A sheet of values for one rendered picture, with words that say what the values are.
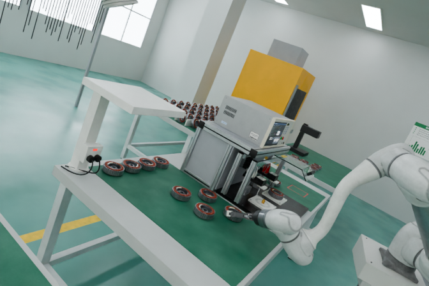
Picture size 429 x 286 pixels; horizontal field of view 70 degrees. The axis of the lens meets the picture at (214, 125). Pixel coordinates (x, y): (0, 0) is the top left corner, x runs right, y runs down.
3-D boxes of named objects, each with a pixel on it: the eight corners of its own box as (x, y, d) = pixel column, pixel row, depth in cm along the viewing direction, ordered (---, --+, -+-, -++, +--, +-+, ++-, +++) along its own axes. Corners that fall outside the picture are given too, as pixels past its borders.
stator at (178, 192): (193, 200, 169) (195, 195, 169) (179, 203, 161) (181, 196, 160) (180, 189, 176) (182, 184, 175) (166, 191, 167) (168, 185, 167)
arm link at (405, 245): (402, 249, 177) (423, 218, 171) (428, 274, 160) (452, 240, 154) (381, 244, 172) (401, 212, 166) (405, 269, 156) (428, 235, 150)
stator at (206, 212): (214, 214, 164) (217, 208, 164) (210, 223, 154) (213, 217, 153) (196, 205, 166) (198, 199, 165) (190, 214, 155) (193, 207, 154)
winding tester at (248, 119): (283, 145, 228) (295, 120, 224) (262, 148, 190) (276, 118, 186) (240, 123, 246) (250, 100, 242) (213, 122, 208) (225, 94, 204)
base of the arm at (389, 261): (409, 262, 178) (414, 254, 177) (418, 285, 158) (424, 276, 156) (377, 244, 183) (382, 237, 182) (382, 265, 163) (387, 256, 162)
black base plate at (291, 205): (308, 210, 227) (309, 208, 226) (281, 236, 171) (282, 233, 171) (254, 179, 248) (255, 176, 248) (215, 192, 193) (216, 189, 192)
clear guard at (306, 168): (313, 177, 221) (317, 170, 220) (306, 181, 200) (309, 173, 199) (274, 156, 236) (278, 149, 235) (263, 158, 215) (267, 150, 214)
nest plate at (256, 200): (276, 208, 201) (276, 206, 201) (267, 213, 188) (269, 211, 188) (256, 196, 208) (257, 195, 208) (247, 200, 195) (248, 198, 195)
